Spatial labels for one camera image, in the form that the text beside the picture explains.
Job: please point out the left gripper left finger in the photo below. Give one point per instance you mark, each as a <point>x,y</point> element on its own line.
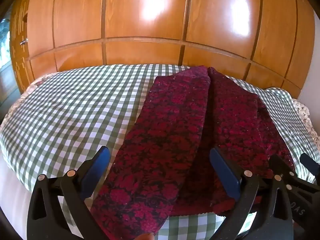
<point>45,216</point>

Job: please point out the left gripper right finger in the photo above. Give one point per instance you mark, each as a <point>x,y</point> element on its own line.
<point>273,219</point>

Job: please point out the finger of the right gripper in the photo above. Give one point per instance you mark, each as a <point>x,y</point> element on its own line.
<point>312,166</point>
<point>278,166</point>

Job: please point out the red floral knit garment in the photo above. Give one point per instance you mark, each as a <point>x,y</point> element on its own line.
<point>163,168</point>

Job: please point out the person's left hand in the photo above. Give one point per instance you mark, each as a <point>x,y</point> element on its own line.
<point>146,236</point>

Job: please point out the floral bed cover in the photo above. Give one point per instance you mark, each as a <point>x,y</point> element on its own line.
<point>304,114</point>

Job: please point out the green checked bed sheet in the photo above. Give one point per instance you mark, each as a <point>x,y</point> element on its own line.
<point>63,118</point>

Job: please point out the wooden wardrobe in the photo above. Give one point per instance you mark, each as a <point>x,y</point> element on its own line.
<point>268,43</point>

